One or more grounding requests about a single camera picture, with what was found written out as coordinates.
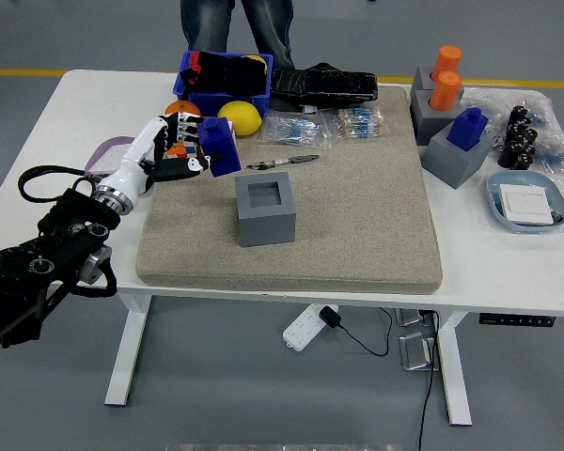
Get black power adapter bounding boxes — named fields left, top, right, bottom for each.
left=319, top=304, right=343, bottom=330

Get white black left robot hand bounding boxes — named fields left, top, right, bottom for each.
left=95, top=112, right=223, bottom=197

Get blue square seal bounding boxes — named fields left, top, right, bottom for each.
left=446, top=107, right=490, bottom=152
left=196, top=116, right=243, bottom=179

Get grey-brown mat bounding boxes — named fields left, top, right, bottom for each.
left=134, top=84, right=444, bottom=296

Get light blue tray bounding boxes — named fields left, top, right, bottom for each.
left=486, top=169, right=564, bottom=235

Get black wrapped keyboard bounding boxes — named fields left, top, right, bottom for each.
left=268, top=61, right=380, bottom=113

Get yellow round object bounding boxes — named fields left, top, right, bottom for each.
left=242, top=54, right=270, bottom=74

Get grey cube seal holder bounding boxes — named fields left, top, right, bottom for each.
left=234, top=171, right=297, bottom=248
left=412, top=65, right=466, bottom=102
left=420, top=122, right=494, bottom=190
left=409, top=88, right=466, bottom=147

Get large metal bracket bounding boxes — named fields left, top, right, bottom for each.
left=398, top=331, right=441, bottom=373

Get white power strip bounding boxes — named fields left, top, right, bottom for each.
left=282, top=303, right=330, bottom=352

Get purple tray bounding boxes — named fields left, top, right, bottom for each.
left=84, top=135, right=140, bottom=176

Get thin black adapter cable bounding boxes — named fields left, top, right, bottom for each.
left=337, top=307, right=394, bottom=357

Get black table control panel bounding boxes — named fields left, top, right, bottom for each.
left=478, top=313, right=556, bottom=328

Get yellow lemon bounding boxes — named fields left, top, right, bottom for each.
left=216, top=100, right=263, bottom=137

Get white table leg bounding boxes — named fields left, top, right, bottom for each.
left=103, top=294, right=152, bottom=408
left=434, top=309, right=474, bottom=428

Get bag of brown blue resistors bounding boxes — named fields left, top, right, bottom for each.
left=326, top=105, right=386, bottom=141

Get blue plastic bin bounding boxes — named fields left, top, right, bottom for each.
left=172, top=50, right=274, bottom=118

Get long black floor cable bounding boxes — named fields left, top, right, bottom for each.
left=415, top=309, right=442, bottom=451

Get orange cylinder seal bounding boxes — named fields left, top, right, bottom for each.
left=431, top=45, right=463, bottom=79
left=430, top=70, right=463, bottom=113

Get black cloth gloves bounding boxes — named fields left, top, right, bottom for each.
left=178, top=50, right=270, bottom=98

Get small metal bracket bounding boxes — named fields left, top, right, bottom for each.
left=394, top=307, right=436, bottom=328

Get person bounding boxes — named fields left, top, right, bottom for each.
left=179, top=0, right=296, bottom=71

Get orange fruit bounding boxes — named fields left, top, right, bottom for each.
left=164, top=100, right=202, bottom=118

